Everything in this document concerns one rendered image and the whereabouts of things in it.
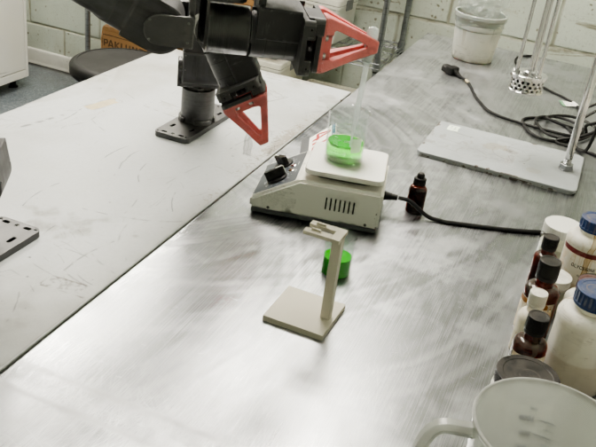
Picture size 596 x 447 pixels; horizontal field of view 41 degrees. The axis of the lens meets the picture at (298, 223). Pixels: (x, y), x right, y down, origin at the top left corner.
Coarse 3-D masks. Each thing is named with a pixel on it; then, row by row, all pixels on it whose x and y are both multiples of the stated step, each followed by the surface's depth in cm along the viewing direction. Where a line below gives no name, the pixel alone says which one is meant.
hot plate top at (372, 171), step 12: (324, 144) 128; (312, 156) 123; (372, 156) 126; (384, 156) 127; (312, 168) 119; (324, 168) 120; (336, 168) 120; (348, 168) 121; (360, 168) 122; (372, 168) 122; (384, 168) 123; (348, 180) 119; (360, 180) 118; (372, 180) 118; (384, 180) 119
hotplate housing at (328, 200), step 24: (264, 192) 122; (288, 192) 121; (312, 192) 120; (336, 192) 119; (360, 192) 119; (384, 192) 127; (288, 216) 123; (312, 216) 122; (336, 216) 121; (360, 216) 120
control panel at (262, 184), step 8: (296, 160) 129; (272, 168) 130; (288, 168) 127; (296, 168) 125; (264, 176) 128; (288, 176) 123; (296, 176) 121; (264, 184) 124; (272, 184) 122; (280, 184) 121
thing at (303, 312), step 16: (320, 224) 95; (336, 240) 93; (336, 256) 95; (336, 272) 96; (288, 288) 104; (272, 304) 100; (288, 304) 101; (304, 304) 101; (320, 304) 102; (336, 304) 102; (272, 320) 98; (288, 320) 98; (304, 320) 98; (320, 320) 99; (336, 320) 100; (320, 336) 96
